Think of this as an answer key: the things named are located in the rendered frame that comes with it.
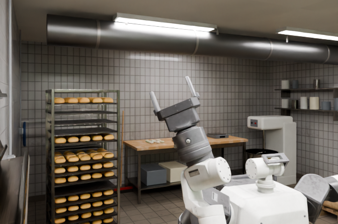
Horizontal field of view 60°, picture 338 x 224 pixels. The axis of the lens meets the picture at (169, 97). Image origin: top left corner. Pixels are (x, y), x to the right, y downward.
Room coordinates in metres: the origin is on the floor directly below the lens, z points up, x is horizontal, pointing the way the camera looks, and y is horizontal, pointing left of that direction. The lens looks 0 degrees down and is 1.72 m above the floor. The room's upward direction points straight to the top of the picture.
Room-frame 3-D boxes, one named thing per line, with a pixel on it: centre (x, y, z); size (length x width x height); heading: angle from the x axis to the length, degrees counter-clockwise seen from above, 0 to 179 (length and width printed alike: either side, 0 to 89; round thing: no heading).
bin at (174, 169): (5.29, -0.07, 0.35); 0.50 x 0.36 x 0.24; 26
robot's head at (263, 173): (0.98, -0.32, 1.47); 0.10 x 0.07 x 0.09; 109
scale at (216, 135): (5.76, -0.96, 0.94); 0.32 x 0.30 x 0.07; 25
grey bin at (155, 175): (5.12, 0.31, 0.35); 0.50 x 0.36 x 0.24; 25
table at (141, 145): (5.41, -0.33, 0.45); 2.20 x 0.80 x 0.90; 115
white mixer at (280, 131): (5.72, -1.94, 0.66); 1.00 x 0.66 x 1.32; 115
